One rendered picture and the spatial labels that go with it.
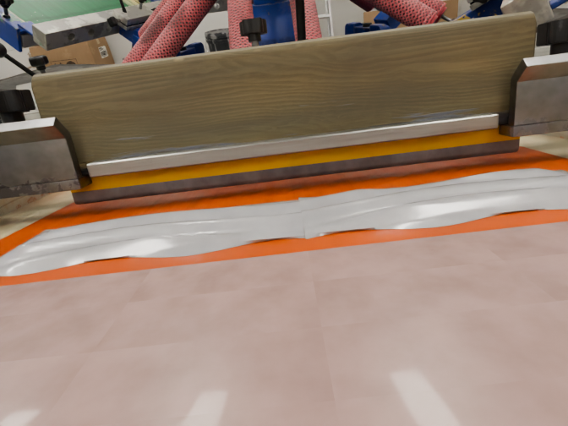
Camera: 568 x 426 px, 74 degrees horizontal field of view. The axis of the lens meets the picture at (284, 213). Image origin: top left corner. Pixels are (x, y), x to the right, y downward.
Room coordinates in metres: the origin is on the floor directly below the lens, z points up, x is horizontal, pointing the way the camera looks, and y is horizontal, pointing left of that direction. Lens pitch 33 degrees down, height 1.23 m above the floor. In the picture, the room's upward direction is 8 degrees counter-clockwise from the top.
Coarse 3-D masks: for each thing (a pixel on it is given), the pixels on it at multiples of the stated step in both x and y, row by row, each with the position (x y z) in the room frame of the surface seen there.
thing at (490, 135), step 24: (384, 144) 0.27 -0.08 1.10; (408, 144) 0.27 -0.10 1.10; (432, 144) 0.26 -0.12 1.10; (456, 144) 0.26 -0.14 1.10; (168, 168) 0.27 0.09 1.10; (192, 168) 0.27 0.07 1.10; (216, 168) 0.27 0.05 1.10; (240, 168) 0.27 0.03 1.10; (264, 168) 0.27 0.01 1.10; (72, 192) 0.27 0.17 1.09
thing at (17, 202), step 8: (552, 136) 0.33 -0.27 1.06; (560, 136) 0.31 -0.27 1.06; (0, 200) 0.29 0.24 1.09; (8, 200) 0.30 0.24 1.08; (16, 200) 0.31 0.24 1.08; (24, 200) 0.32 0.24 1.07; (32, 200) 0.33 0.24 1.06; (0, 208) 0.29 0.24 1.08; (8, 208) 0.30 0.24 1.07; (16, 208) 0.30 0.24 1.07
